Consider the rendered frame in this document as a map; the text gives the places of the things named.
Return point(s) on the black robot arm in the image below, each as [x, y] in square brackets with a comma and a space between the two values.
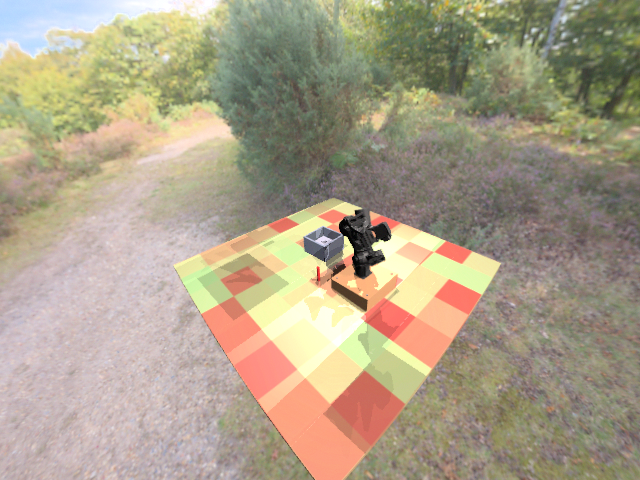
[382, 231]

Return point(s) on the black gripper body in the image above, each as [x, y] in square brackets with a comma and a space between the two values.
[366, 239]

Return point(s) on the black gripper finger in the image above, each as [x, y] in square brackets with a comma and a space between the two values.
[360, 225]
[374, 256]

